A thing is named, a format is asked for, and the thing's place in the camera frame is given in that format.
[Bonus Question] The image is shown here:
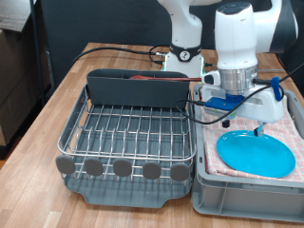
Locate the pink checkered towel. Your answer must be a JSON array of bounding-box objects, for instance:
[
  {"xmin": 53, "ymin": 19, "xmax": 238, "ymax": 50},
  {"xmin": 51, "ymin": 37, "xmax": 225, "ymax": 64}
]
[{"xmin": 199, "ymin": 88, "xmax": 304, "ymax": 183}]

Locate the grey table cable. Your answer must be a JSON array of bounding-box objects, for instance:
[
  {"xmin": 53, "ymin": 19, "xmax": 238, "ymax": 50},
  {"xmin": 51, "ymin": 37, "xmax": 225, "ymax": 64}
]
[{"xmin": 203, "ymin": 62, "xmax": 288, "ymax": 74}]

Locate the dark grey cutlery holder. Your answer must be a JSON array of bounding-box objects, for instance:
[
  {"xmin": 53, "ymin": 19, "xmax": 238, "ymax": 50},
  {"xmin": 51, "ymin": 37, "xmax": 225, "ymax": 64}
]
[{"xmin": 85, "ymin": 68, "xmax": 191, "ymax": 109}]

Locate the brown cardboard box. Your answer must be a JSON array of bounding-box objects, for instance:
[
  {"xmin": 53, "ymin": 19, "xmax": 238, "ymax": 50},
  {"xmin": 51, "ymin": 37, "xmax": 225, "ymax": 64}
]
[{"xmin": 0, "ymin": 28, "xmax": 51, "ymax": 146}]

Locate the grey plastic drain tray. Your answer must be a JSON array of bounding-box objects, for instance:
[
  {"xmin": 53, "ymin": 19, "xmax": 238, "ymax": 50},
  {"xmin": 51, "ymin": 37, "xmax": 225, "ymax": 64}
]
[{"xmin": 63, "ymin": 91, "xmax": 195, "ymax": 209}]

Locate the blue plastic plate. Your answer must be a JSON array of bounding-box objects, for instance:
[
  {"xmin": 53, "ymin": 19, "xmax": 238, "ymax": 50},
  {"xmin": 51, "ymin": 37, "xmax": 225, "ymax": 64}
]
[{"xmin": 216, "ymin": 129, "xmax": 297, "ymax": 179}]

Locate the grey plastic crate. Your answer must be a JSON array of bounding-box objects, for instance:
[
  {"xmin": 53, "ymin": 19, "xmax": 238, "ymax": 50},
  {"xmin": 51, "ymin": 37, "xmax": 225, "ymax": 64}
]
[{"xmin": 192, "ymin": 84, "xmax": 304, "ymax": 223}]

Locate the reddish brown wooden spoon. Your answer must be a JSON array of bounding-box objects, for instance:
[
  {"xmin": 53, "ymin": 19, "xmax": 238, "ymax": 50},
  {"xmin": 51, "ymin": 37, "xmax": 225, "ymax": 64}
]
[{"xmin": 127, "ymin": 73, "xmax": 203, "ymax": 83}]

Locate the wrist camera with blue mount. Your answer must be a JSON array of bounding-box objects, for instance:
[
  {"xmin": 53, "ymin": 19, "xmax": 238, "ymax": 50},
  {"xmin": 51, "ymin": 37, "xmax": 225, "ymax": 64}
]
[{"xmin": 203, "ymin": 94, "xmax": 245, "ymax": 112}]

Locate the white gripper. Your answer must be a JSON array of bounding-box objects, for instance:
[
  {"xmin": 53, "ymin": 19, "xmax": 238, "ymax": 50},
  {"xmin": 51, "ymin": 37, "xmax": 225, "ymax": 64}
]
[{"xmin": 200, "ymin": 84, "xmax": 285, "ymax": 138}]

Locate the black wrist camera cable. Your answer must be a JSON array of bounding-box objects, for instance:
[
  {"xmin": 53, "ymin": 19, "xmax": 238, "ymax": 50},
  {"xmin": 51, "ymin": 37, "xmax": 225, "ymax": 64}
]
[{"xmin": 175, "ymin": 61, "xmax": 304, "ymax": 125}]

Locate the thick black table cable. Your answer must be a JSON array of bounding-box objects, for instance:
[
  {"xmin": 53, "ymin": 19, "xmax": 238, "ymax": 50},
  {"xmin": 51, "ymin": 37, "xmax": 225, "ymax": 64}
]
[{"xmin": 71, "ymin": 44, "xmax": 172, "ymax": 66}]

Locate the black metal pole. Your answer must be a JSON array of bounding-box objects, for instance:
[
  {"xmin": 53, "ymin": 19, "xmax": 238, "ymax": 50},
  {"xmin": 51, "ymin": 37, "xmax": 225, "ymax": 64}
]
[{"xmin": 28, "ymin": 0, "xmax": 47, "ymax": 107}]

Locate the blue cable clip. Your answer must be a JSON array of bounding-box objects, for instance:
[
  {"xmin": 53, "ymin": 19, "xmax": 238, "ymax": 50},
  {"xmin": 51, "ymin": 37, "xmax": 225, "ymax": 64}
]
[{"xmin": 270, "ymin": 76, "xmax": 285, "ymax": 103}]

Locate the metal wire dish rack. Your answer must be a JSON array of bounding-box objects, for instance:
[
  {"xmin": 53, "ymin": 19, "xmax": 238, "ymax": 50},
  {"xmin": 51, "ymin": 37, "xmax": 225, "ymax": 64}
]
[{"xmin": 55, "ymin": 83, "xmax": 198, "ymax": 185}]

